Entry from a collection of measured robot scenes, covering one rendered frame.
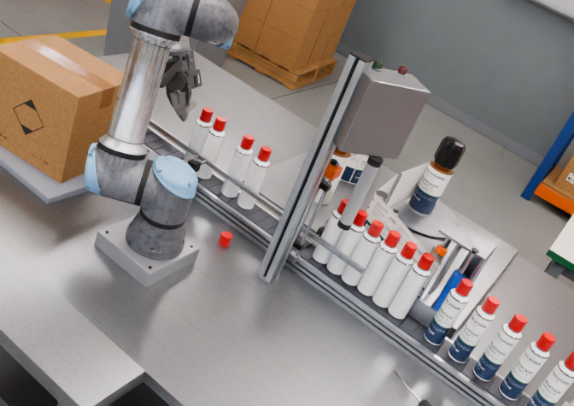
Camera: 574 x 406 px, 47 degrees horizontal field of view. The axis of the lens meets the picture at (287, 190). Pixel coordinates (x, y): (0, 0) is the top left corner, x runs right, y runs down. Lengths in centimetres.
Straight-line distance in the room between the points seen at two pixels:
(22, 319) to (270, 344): 57
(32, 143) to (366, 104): 93
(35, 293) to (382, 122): 88
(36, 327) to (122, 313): 19
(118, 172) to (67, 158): 31
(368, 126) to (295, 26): 378
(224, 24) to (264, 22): 388
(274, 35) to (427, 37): 164
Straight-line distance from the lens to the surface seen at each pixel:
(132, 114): 158
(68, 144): 186
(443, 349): 185
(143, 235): 168
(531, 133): 623
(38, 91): 188
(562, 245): 297
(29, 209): 185
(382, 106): 155
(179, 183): 159
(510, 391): 182
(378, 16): 658
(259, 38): 547
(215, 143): 199
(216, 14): 154
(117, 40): 426
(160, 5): 154
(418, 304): 186
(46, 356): 149
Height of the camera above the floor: 193
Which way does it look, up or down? 29 degrees down
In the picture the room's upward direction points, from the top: 23 degrees clockwise
